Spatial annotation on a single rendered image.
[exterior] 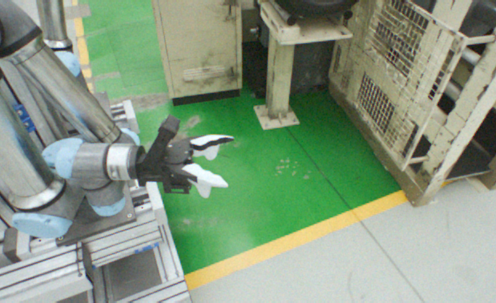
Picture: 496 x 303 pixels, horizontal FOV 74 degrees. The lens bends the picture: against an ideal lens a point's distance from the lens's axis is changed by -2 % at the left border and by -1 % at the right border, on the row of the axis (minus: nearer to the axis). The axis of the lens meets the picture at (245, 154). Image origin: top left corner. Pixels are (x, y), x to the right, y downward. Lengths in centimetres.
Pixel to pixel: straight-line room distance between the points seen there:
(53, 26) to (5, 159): 77
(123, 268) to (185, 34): 147
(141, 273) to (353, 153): 148
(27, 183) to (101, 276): 81
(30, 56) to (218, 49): 176
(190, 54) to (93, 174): 176
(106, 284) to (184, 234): 49
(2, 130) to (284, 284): 132
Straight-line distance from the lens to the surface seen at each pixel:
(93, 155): 72
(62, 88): 79
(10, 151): 77
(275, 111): 237
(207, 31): 234
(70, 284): 112
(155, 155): 66
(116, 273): 157
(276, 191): 198
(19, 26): 76
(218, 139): 71
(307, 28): 182
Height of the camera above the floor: 154
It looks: 45 degrees down
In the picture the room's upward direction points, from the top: straight up
